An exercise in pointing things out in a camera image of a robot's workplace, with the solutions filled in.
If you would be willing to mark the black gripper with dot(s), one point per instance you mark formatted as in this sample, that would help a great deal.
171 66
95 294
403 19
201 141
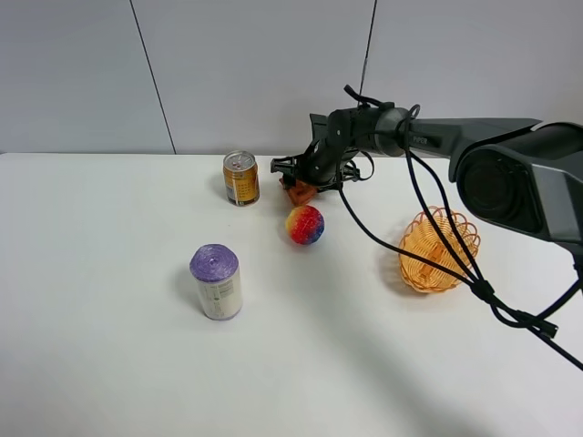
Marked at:
321 165

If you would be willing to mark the gold beverage can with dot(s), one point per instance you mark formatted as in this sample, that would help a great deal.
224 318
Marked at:
240 173

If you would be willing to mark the orange wire basket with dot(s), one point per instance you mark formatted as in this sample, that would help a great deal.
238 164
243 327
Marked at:
420 238

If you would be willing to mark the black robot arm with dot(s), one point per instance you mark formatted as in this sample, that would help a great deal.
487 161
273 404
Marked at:
515 173

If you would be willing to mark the purple trash bag roll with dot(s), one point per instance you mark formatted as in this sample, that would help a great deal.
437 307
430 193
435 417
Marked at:
216 269

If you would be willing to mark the rainbow coloured ball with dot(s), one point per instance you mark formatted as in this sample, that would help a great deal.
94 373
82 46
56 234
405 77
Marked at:
305 225

